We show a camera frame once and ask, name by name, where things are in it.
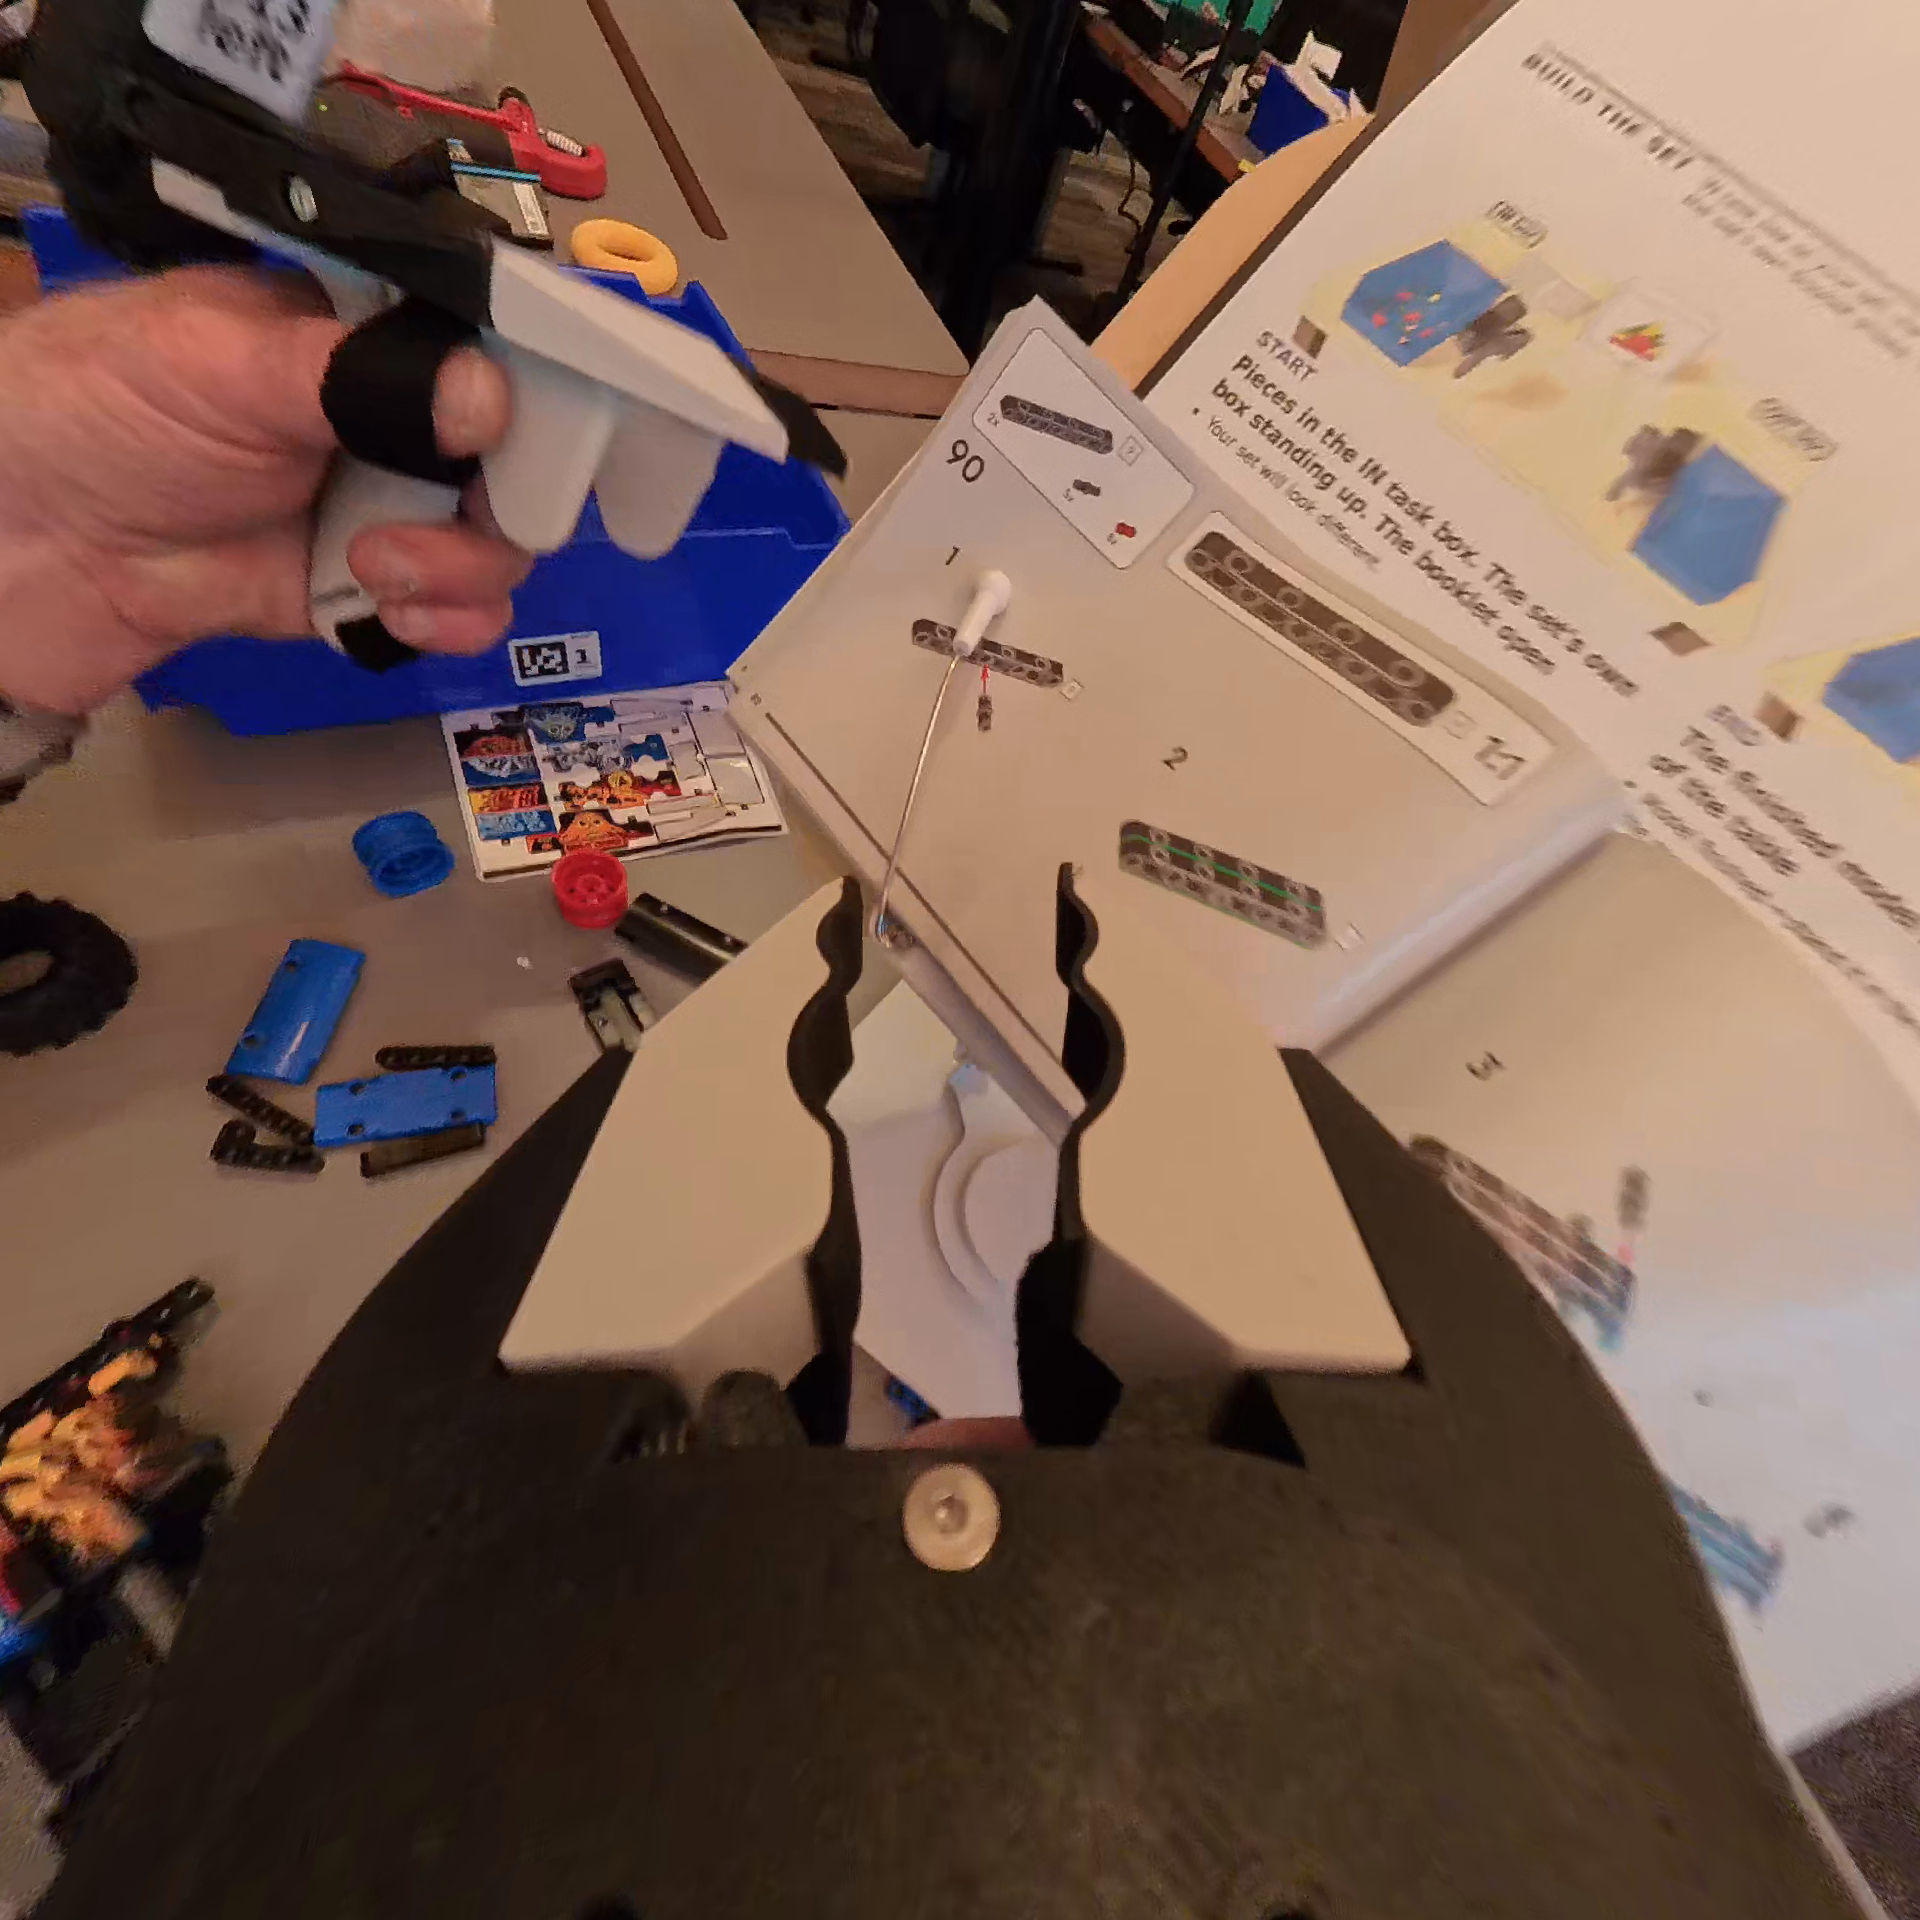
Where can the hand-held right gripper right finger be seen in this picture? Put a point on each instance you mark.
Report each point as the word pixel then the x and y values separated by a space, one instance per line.
pixel 1230 1215

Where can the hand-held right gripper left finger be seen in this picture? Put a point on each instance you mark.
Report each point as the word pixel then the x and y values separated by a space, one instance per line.
pixel 675 1200

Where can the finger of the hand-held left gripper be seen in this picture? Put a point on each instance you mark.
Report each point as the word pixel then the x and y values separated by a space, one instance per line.
pixel 659 481
pixel 599 324

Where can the instruction booklet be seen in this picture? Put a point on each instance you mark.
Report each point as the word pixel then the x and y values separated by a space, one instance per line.
pixel 1201 704

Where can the toy brick truck model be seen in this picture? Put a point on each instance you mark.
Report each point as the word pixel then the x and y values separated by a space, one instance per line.
pixel 91 1470

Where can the grey desk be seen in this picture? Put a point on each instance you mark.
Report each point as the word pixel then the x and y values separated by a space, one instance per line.
pixel 179 840

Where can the printed task sheet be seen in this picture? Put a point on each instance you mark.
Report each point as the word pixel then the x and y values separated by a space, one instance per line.
pixel 1650 148

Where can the person's left hand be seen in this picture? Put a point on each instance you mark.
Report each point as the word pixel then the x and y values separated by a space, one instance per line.
pixel 150 451

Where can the large blue bin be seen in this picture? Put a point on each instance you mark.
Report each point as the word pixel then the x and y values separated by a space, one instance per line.
pixel 675 584

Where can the red hand tool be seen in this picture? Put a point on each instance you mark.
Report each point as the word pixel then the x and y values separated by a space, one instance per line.
pixel 524 142

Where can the white book stand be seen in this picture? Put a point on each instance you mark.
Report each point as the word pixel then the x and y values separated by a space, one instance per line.
pixel 913 1200

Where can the thin black liftarm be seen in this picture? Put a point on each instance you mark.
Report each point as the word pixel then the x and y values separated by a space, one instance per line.
pixel 423 1150
pixel 436 1057
pixel 268 1150
pixel 259 1110

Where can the blue flat panel piece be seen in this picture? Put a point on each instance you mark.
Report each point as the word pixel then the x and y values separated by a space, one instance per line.
pixel 406 1105

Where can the colourful sticker sheet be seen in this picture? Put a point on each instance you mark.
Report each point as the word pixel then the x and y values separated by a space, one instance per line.
pixel 599 781

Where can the small blue connector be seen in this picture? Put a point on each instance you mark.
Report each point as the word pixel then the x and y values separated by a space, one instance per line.
pixel 908 1404

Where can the red toy wheel hub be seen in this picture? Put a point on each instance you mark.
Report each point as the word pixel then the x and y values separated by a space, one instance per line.
pixel 589 889

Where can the blue curved panel piece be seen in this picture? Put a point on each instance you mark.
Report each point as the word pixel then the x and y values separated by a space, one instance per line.
pixel 296 1014

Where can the blue toy wheel hub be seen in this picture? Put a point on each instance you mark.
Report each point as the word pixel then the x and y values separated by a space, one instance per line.
pixel 401 852

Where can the light wooden board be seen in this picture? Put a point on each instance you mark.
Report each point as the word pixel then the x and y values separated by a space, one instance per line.
pixel 1201 254

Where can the black rubber tire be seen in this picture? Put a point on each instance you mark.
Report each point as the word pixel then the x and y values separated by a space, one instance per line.
pixel 83 1020

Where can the blue storage bin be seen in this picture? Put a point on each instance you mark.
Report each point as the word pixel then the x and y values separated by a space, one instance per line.
pixel 1298 113

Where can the black frame brick piece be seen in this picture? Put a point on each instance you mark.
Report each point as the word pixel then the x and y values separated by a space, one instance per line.
pixel 607 1003

